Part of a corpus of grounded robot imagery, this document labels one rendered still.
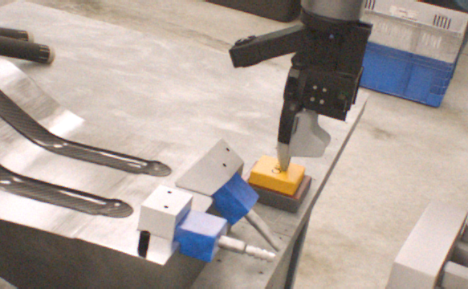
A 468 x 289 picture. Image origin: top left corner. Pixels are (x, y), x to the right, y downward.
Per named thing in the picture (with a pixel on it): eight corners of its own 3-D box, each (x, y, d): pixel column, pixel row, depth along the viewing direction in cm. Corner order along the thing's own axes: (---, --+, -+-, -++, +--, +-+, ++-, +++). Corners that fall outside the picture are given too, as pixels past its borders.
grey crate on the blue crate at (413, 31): (463, 45, 434) (472, 14, 428) (451, 67, 398) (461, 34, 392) (340, 13, 450) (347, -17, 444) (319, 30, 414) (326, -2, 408)
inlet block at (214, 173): (270, 251, 102) (303, 225, 99) (258, 272, 97) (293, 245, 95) (189, 166, 101) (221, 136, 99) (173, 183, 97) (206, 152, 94)
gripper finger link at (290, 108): (286, 148, 112) (300, 82, 108) (274, 145, 112) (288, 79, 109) (295, 136, 116) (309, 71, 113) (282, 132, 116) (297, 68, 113)
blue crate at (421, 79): (451, 86, 443) (463, 42, 434) (438, 111, 406) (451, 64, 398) (331, 52, 459) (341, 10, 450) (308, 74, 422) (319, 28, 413)
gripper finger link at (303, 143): (314, 189, 114) (330, 122, 110) (269, 176, 115) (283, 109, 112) (319, 180, 117) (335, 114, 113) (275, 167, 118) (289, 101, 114)
